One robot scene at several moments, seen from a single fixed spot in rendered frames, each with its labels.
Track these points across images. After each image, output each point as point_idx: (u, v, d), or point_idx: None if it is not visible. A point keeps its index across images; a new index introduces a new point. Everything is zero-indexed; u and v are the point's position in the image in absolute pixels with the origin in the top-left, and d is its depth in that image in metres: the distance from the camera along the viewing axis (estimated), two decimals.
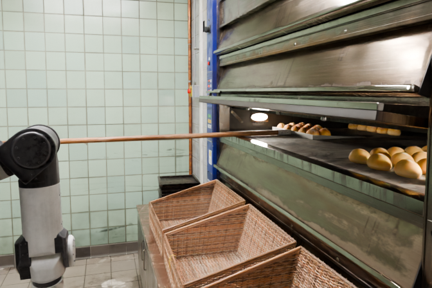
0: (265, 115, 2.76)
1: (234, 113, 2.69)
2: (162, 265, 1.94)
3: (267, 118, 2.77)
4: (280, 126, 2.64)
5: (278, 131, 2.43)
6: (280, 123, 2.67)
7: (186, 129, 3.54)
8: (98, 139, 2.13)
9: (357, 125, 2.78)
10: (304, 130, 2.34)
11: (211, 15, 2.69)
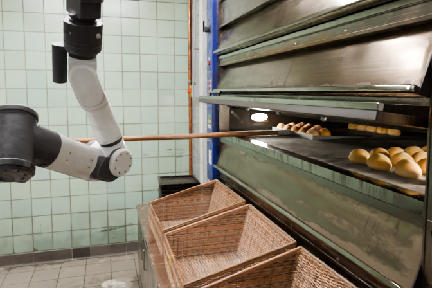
0: (265, 115, 2.76)
1: (234, 113, 2.69)
2: (162, 265, 1.94)
3: (267, 118, 2.77)
4: (280, 126, 2.64)
5: (278, 131, 2.43)
6: (280, 123, 2.67)
7: (186, 129, 3.54)
8: None
9: (357, 125, 2.78)
10: (304, 130, 2.34)
11: (211, 15, 2.69)
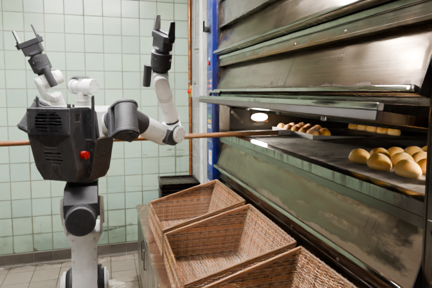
0: (265, 115, 2.76)
1: (234, 113, 2.69)
2: (162, 265, 1.94)
3: (267, 118, 2.77)
4: (280, 126, 2.64)
5: (278, 131, 2.43)
6: (280, 123, 2.67)
7: (186, 129, 3.54)
8: None
9: (357, 125, 2.78)
10: (304, 130, 2.34)
11: (211, 15, 2.69)
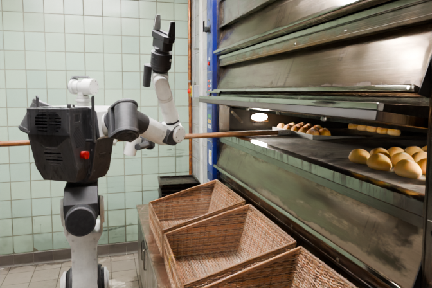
0: (265, 115, 2.76)
1: (234, 113, 2.69)
2: (162, 265, 1.94)
3: (267, 118, 2.77)
4: (280, 126, 2.64)
5: (278, 131, 2.43)
6: (280, 123, 2.67)
7: (186, 129, 3.54)
8: None
9: (357, 125, 2.78)
10: (304, 130, 2.34)
11: (211, 15, 2.69)
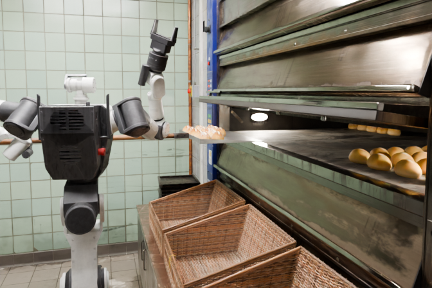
0: (265, 115, 2.76)
1: (234, 113, 2.69)
2: (162, 265, 1.94)
3: (267, 118, 2.77)
4: (184, 129, 2.46)
5: (173, 134, 2.25)
6: (186, 126, 2.49)
7: None
8: None
9: (357, 125, 2.78)
10: (198, 134, 2.17)
11: (211, 15, 2.69)
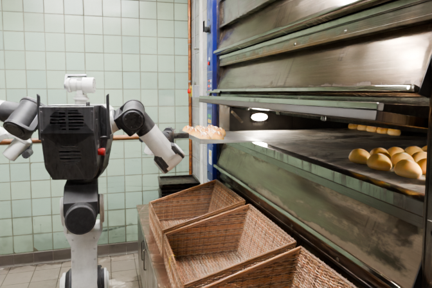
0: (265, 115, 2.76)
1: (234, 113, 2.69)
2: (162, 265, 1.94)
3: (267, 118, 2.77)
4: (184, 129, 2.47)
5: (173, 134, 2.25)
6: (186, 126, 2.49)
7: None
8: None
9: (357, 125, 2.78)
10: (198, 134, 2.17)
11: (211, 15, 2.69)
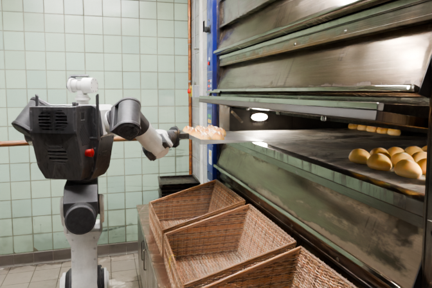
0: (265, 115, 2.76)
1: (234, 113, 2.69)
2: (162, 265, 1.94)
3: (267, 118, 2.77)
4: (185, 130, 2.46)
5: None
6: (186, 126, 2.49)
7: None
8: None
9: (357, 125, 2.78)
10: (198, 134, 2.17)
11: (211, 15, 2.69)
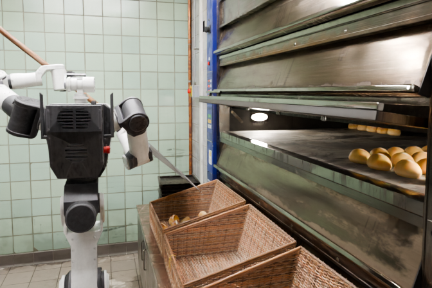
0: (265, 115, 2.76)
1: (234, 113, 2.69)
2: (162, 265, 1.94)
3: (267, 118, 2.77)
4: None
5: None
6: None
7: (186, 129, 3.54)
8: None
9: (357, 125, 2.78)
10: None
11: (211, 15, 2.69)
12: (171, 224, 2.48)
